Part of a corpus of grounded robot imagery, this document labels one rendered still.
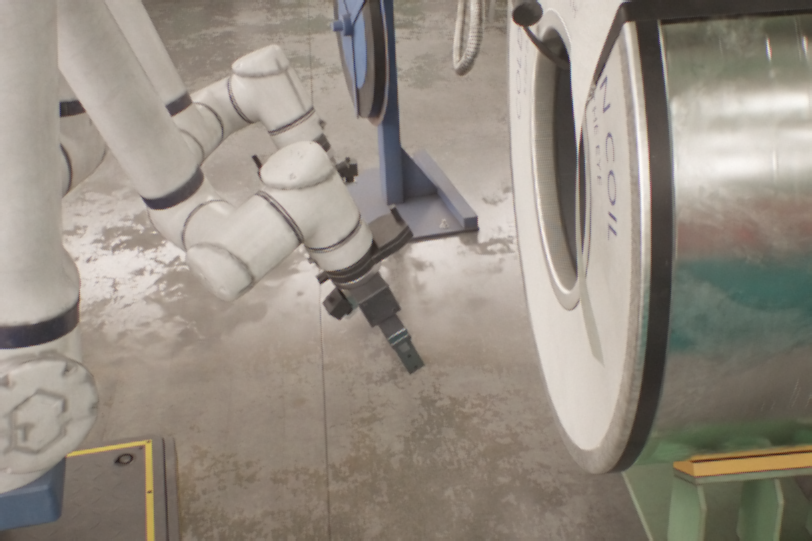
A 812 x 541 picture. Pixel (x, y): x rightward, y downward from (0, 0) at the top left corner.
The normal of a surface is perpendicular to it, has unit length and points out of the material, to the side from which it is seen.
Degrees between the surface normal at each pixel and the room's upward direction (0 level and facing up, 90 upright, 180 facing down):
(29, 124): 91
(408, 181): 90
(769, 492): 90
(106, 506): 0
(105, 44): 85
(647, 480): 0
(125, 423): 0
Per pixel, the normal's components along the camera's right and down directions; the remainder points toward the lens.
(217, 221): -0.37, -0.69
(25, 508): 0.20, 0.45
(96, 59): 0.44, 0.46
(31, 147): 0.68, 0.32
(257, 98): -0.22, 0.47
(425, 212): -0.05, -0.88
